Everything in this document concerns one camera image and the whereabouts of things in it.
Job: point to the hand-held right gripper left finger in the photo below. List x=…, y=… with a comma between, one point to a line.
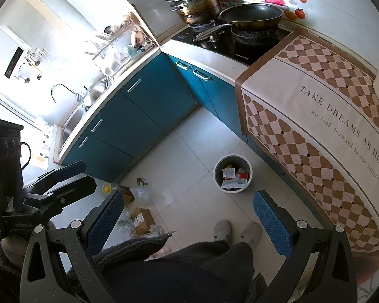
x=109, y=217

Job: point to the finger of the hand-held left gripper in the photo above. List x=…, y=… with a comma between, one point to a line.
x=75, y=187
x=66, y=169

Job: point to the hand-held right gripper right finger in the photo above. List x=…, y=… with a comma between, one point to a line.
x=270, y=224

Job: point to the white round bin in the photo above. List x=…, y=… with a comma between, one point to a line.
x=233, y=191

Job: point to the yellow and brown spice box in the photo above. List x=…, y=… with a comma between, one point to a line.
x=230, y=165

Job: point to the person's left forearm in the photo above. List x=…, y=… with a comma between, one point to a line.
x=12, y=252

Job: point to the white plastic bag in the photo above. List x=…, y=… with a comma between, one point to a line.
x=126, y=224

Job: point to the grey fluffy slipper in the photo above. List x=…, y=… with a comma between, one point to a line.
x=222, y=230
x=251, y=233

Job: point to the small yellow object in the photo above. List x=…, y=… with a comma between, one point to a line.
x=106, y=188

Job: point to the brown cardboard box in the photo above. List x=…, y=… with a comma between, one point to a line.
x=142, y=221

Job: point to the grey knit cardigan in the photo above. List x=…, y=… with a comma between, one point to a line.
x=129, y=249

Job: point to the clear bag with greens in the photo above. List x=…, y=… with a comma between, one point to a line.
x=142, y=192

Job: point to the steel kitchen sink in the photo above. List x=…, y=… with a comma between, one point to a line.
x=72, y=120

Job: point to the red square packet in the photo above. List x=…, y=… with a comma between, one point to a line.
x=243, y=174

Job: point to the white printed receipt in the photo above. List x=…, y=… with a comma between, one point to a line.
x=229, y=173

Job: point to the blue kitchen cabinet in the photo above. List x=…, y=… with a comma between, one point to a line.
x=214, y=97
x=129, y=123

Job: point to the steel faucet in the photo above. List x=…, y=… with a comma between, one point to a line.
x=61, y=86

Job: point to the white water heater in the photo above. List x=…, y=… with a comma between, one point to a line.
x=15, y=53

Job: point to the checkered printed counter mat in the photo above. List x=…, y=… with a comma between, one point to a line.
x=303, y=116

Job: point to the dish rack with dishes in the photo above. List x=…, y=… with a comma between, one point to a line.
x=120, y=47

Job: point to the black gas stove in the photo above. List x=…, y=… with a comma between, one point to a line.
x=240, y=50

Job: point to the steel pot with lid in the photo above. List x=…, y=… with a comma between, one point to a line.
x=195, y=6

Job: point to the black frying pan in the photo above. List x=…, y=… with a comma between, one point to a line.
x=249, y=14

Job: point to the orange fruit wall sticker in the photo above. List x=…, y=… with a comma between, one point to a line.
x=300, y=12

